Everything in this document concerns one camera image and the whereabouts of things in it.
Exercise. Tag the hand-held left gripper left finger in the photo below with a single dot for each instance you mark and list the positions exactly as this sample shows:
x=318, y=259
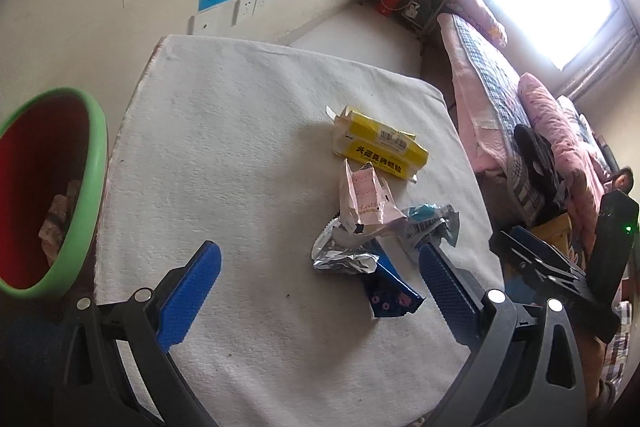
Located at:
x=190, y=297

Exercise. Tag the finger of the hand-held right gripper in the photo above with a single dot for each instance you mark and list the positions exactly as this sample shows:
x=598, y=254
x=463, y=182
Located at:
x=525, y=264
x=545, y=254

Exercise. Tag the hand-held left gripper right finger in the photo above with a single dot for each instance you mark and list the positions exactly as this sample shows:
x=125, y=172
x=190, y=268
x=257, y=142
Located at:
x=445, y=292

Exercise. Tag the dark blue wrapper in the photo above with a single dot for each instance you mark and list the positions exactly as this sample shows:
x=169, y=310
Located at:
x=390, y=297

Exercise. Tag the light blue wrapper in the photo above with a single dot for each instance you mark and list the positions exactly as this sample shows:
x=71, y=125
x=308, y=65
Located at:
x=425, y=217

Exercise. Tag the silver foil wrapper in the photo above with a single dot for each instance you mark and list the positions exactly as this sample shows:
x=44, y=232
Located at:
x=340, y=259

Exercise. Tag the pink paper wrapper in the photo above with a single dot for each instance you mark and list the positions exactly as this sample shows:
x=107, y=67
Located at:
x=365, y=197

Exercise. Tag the pink snack packet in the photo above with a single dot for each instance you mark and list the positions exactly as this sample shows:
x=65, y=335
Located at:
x=57, y=217

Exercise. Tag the red bin with green rim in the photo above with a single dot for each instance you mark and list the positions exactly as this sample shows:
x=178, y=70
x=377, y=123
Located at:
x=30, y=187

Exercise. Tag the person's right forearm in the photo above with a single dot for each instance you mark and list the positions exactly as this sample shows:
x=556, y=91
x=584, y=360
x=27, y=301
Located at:
x=592, y=367

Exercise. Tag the wooden chair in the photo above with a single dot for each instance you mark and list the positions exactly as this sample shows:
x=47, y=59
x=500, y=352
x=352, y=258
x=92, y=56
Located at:
x=552, y=234

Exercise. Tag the black cloth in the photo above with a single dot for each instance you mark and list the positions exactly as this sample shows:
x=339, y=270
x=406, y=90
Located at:
x=542, y=157

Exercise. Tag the pink quilt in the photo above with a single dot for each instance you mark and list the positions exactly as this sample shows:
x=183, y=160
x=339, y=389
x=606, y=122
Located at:
x=560, y=122

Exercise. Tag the yellow cardboard box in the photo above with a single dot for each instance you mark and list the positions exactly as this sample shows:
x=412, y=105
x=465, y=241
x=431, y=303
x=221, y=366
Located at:
x=380, y=147

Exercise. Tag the white table cloth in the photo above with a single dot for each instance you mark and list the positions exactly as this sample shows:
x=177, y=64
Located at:
x=225, y=132

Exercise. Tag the person's left leg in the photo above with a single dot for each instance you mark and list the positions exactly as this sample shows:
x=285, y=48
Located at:
x=30, y=352

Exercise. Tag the bed with plaid sheet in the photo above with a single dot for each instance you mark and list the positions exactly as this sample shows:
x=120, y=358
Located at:
x=480, y=72

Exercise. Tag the pink pillow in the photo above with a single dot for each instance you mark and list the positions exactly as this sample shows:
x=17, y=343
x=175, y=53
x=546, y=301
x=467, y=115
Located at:
x=482, y=14

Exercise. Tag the red bag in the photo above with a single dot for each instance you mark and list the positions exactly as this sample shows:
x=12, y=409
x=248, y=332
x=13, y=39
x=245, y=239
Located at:
x=389, y=3

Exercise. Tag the white wall socket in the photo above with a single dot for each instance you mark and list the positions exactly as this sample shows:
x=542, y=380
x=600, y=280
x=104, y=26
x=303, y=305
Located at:
x=245, y=9

